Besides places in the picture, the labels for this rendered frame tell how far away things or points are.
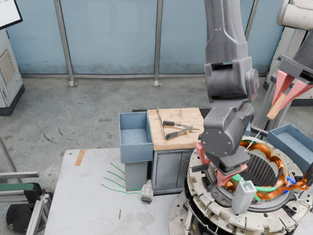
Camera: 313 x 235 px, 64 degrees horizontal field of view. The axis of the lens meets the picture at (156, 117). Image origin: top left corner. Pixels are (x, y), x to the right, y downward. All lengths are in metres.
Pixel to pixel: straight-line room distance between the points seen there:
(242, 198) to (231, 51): 0.33
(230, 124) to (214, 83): 0.08
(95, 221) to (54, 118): 1.84
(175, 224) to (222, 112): 0.60
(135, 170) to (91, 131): 1.57
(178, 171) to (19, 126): 2.03
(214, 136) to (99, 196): 0.70
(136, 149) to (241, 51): 0.50
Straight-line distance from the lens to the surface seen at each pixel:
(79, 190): 1.07
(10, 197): 1.22
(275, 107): 0.61
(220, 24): 0.45
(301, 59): 0.57
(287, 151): 0.95
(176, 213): 0.98
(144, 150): 0.83
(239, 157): 0.55
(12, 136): 2.64
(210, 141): 0.44
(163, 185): 0.99
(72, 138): 2.44
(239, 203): 0.63
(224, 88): 0.46
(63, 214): 1.03
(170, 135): 0.81
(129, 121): 0.96
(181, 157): 0.89
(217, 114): 0.43
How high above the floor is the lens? 1.64
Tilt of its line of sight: 39 degrees down
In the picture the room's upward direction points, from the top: 4 degrees clockwise
